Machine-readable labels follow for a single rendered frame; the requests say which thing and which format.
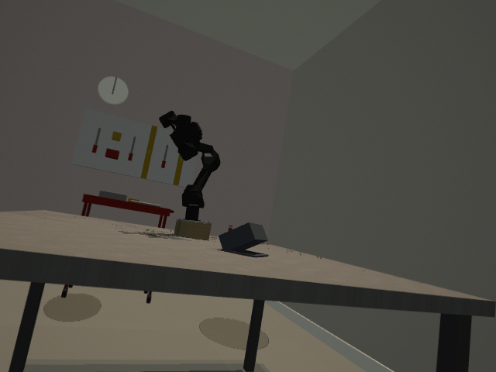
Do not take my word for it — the grey sloped panel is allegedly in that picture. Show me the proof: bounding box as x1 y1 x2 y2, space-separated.
219 222 269 257

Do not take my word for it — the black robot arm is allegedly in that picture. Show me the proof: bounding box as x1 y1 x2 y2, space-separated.
177 115 220 221

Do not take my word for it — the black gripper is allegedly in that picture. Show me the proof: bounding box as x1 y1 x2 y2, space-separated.
159 111 198 161

